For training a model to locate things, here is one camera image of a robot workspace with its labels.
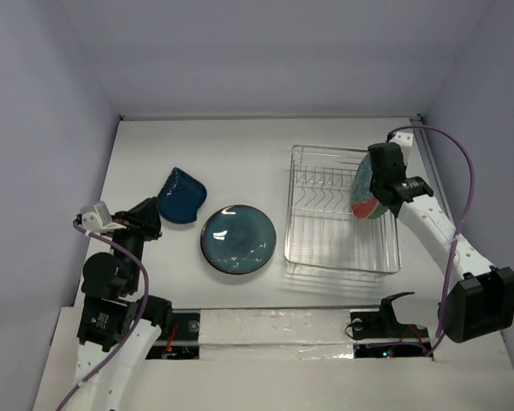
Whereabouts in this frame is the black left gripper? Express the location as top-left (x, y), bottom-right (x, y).
top-left (106, 194), bottom-right (164, 289)

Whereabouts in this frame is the red and teal glazed plate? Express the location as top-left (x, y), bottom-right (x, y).
top-left (350, 154), bottom-right (382, 219)

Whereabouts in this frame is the dark blue teardrop plate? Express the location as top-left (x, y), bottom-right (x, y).
top-left (157, 167), bottom-right (207, 224)

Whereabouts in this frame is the dark teal floral plate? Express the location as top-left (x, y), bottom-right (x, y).
top-left (200, 205), bottom-right (278, 276)

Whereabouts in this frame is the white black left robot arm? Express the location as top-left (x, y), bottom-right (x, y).
top-left (58, 197), bottom-right (173, 410)

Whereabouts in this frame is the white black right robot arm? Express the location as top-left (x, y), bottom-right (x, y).
top-left (368, 142), bottom-right (514, 343)

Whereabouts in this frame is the green plate with white rim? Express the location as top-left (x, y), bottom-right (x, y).
top-left (368, 203), bottom-right (389, 219)

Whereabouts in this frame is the silver foil covered bar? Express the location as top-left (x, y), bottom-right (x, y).
top-left (198, 308), bottom-right (354, 360)

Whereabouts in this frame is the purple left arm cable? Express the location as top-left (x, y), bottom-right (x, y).
top-left (55, 222), bottom-right (151, 411)

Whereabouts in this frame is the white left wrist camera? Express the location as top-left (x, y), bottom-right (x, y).
top-left (74, 201), bottom-right (126, 234)

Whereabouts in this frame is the chrome wire dish rack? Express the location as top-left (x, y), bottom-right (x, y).
top-left (284, 145), bottom-right (402, 281)

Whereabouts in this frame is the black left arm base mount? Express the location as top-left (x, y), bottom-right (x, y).
top-left (146, 310), bottom-right (200, 360)

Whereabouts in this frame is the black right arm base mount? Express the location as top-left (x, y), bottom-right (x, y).
top-left (344, 292), bottom-right (429, 341)

